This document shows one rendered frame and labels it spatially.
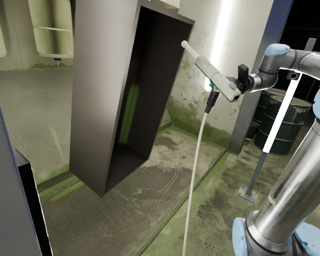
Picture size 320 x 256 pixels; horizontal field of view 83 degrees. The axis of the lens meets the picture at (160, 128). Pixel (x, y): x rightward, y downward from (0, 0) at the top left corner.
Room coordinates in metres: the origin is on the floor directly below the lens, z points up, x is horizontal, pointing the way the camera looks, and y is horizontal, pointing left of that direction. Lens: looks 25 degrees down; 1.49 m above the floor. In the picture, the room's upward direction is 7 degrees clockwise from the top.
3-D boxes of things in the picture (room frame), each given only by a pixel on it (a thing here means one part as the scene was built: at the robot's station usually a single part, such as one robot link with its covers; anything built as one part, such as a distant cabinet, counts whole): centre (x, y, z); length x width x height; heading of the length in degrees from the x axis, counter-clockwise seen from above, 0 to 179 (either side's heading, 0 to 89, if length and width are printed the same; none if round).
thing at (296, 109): (2.89, -2.00, 0.44); 0.59 x 0.58 x 0.89; 161
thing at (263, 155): (1.64, -1.10, 0.82); 0.05 x 0.05 x 1.64; 56
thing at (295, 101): (2.90, -2.00, 0.86); 0.54 x 0.54 x 0.01
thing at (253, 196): (1.64, -1.10, 0.01); 0.20 x 0.20 x 0.01; 56
